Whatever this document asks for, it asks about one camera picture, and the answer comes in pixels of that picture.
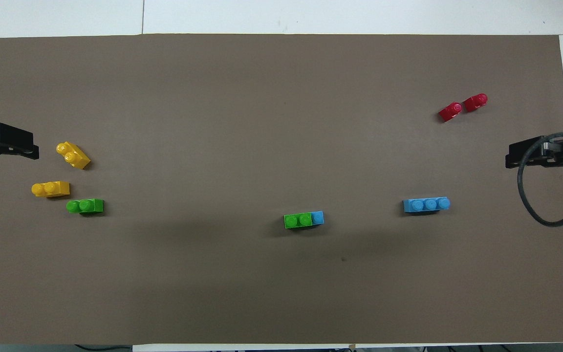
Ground green two-stud toy block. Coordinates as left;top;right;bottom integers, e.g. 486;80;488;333
284;213;313;229
66;198;104;215

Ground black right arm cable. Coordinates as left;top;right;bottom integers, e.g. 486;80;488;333
517;131;563;227

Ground black floor cable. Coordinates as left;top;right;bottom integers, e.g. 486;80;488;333
74;344;133;352

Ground brown paper table mat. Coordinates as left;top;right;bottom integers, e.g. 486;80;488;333
0;34;563;346

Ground red one-stud toy block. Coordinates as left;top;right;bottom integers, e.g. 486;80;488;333
438;102;463;123
463;93;488;113

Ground yellow two-stud toy block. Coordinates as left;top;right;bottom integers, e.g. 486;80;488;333
31;181;70;198
56;141;91;170

